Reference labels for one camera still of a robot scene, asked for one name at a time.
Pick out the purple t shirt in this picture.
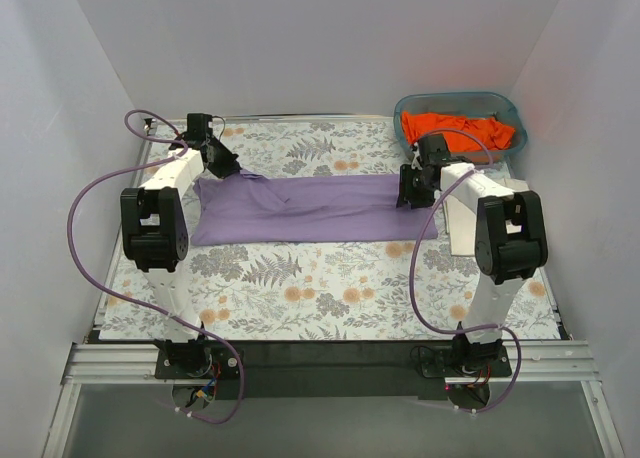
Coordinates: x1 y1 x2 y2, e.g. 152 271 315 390
191 170 430 246

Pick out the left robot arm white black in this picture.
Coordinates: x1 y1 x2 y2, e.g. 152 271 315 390
120 113 240 379

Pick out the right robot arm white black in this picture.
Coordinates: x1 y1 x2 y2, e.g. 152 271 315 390
397 129 548 377

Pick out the orange t shirt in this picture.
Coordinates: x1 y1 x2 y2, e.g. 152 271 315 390
401 111 516 152

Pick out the teal plastic basket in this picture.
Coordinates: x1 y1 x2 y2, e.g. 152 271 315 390
393 92 527 165

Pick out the folded white t shirt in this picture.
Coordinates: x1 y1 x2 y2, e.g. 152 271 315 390
444 178 529 257

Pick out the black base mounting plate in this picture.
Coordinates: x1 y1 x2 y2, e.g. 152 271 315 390
153 339 512 400

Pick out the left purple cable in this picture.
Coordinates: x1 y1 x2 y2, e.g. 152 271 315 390
67 109 247 424

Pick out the purple cable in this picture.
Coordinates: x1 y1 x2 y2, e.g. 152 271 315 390
67 109 247 424
408 130 524 415

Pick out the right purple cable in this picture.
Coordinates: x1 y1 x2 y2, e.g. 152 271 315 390
408 130 524 415

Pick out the aluminium frame rail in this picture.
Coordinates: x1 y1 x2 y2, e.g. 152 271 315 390
44 340 623 457

